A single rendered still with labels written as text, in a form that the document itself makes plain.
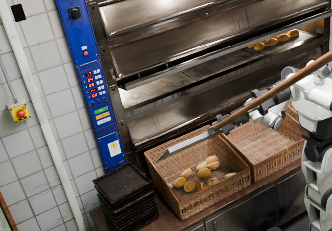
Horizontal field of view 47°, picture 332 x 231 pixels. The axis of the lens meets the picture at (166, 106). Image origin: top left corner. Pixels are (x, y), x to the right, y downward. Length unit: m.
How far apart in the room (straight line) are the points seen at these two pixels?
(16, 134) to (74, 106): 0.37
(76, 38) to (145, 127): 0.81
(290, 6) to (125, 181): 1.76
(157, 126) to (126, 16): 0.80
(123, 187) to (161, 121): 0.56
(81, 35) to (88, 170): 0.91
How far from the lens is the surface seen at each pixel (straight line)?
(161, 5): 2.47
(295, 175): 2.95
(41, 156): 2.51
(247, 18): 2.86
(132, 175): 2.50
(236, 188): 2.67
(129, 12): 2.39
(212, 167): 2.84
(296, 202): 3.13
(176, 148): 2.13
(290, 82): 1.48
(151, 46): 2.50
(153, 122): 2.69
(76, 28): 2.26
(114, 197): 2.37
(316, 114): 2.11
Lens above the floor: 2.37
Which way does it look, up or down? 28 degrees down
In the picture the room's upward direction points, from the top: 10 degrees counter-clockwise
